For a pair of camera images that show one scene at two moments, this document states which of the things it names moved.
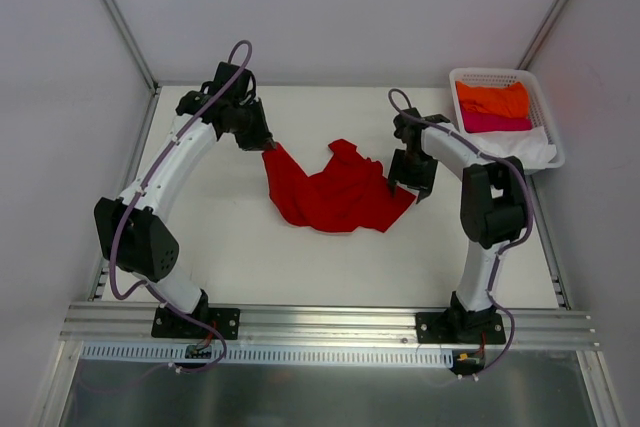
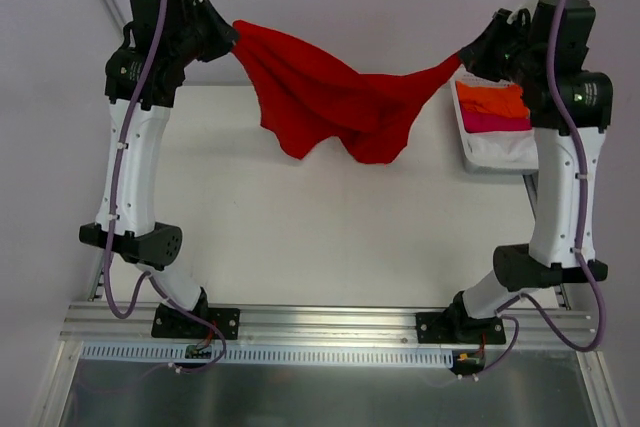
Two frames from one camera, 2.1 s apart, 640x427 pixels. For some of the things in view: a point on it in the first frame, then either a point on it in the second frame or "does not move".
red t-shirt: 350,193 → 312,101
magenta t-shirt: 486,122 does not move
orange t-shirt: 506,100 does not move
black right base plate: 459,328 does not move
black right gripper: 412,173 → 486,44
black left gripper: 256,132 → 214,30
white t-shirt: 531,146 does not move
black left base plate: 225,320 does not move
